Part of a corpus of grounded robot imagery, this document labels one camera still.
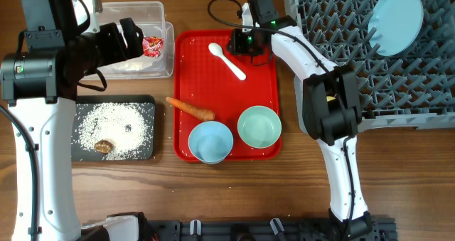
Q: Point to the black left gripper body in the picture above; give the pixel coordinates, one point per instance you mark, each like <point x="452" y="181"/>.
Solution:
<point x="102" y="48"/>

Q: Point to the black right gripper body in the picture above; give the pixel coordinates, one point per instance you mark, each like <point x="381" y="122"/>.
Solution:
<point x="245" y="43"/>

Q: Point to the red snack wrapper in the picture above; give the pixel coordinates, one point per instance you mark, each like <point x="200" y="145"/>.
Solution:
<point x="152" y="46"/>

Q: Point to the white plastic spoon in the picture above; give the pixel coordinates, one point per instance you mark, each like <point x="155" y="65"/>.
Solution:
<point x="217" y="51"/>

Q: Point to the green bowl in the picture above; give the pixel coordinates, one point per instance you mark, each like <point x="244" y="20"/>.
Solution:
<point x="259" y="127"/>

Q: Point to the white rice grains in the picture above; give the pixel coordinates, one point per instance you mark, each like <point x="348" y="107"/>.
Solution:
<point x="113" y="123"/>

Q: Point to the orange carrot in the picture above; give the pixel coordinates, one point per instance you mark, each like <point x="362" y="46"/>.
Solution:
<point x="203" y="115"/>

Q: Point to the brown food scrap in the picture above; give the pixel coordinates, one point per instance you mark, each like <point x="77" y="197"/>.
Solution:
<point x="104" y="146"/>

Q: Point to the small light blue bowl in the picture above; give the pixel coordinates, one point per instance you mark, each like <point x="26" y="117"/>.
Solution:
<point x="210" y="142"/>

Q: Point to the large light blue plate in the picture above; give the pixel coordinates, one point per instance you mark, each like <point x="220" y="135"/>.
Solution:
<point x="396" y="24"/>

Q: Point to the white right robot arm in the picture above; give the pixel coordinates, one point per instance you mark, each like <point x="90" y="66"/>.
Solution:
<point x="330" y="107"/>

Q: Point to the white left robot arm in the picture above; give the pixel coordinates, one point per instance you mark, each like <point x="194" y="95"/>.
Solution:
<point x="39" y="84"/>

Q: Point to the clear plastic waste bin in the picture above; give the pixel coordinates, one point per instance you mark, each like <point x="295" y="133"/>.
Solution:
<point x="150" y="17"/>

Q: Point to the black waste tray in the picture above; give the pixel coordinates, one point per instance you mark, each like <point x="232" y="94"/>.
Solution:
<point x="117" y="127"/>

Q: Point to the grey dishwasher rack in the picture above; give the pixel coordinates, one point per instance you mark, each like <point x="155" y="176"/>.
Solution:
<point x="414" y="88"/>

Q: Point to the crumpled white tissue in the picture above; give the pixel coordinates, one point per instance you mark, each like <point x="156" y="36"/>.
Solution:
<point x="130" y="65"/>

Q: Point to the red plastic tray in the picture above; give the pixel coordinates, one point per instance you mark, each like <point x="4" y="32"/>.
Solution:
<point x="203" y="80"/>

